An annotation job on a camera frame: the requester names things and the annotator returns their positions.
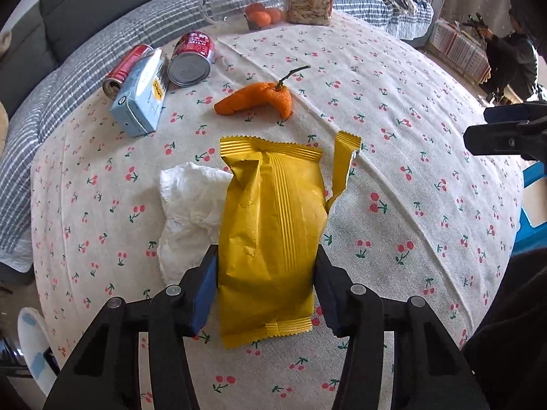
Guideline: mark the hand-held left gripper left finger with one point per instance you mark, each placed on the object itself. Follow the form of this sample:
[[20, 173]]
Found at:
[[205, 290]]

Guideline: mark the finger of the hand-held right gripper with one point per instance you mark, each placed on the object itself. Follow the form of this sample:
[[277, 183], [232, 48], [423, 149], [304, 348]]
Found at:
[[508, 113], [495, 141]]

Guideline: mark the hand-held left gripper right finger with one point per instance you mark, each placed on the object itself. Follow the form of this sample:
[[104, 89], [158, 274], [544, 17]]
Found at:
[[327, 299]]

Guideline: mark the yellow snack packet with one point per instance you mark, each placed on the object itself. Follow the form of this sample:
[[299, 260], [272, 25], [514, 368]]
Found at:
[[273, 222]]

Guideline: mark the white plastic waste bin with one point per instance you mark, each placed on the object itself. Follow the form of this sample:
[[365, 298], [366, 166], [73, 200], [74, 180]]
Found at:
[[32, 337]]

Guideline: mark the blue plastic stool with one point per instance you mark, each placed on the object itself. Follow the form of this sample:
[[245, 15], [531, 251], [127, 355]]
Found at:
[[534, 188]]

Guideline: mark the patterned storage box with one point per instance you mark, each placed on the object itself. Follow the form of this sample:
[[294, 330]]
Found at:
[[457, 51]]

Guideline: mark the crumpled white tissue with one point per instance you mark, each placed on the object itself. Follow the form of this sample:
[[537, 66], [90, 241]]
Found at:
[[188, 209]]

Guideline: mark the cherry print tablecloth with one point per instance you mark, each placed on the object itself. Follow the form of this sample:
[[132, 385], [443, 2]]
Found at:
[[406, 94]]

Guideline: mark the person's dark clothing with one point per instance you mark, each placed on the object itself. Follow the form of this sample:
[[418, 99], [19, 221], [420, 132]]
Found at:
[[513, 329]]

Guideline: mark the light blue milk carton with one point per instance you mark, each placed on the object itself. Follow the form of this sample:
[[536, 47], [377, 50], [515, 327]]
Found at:
[[141, 98]]

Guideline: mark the orange peel with stem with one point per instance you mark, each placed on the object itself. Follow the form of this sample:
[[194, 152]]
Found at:
[[265, 96]]

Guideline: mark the red drink can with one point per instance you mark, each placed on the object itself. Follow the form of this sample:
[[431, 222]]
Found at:
[[130, 62], [192, 47]]

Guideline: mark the small orange fruit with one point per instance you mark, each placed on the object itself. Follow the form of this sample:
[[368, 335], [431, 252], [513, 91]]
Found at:
[[255, 8], [261, 20], [277, 15]]

